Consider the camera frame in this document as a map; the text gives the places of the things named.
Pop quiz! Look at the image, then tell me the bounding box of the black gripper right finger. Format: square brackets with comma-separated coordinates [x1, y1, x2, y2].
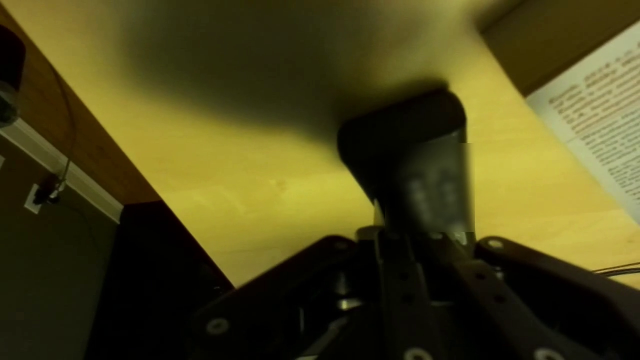
[421, 228, 587, 360]

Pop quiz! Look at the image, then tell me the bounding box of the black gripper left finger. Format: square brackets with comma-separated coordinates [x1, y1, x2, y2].
[376, 228, 445, 360]

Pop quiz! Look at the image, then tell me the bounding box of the black remote control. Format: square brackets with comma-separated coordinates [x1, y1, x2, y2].
[335, 89, 476, 250]

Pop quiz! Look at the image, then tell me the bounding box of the light wooden side table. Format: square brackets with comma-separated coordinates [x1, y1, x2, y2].
[1, 0, 640, 283]

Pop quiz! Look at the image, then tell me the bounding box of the black lamp power cable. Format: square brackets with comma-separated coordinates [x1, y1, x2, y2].
[590, 261, 640, 276]

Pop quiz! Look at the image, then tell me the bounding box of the white wall outlet plug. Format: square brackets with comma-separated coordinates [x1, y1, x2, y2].
[23, 173, 65, 213]

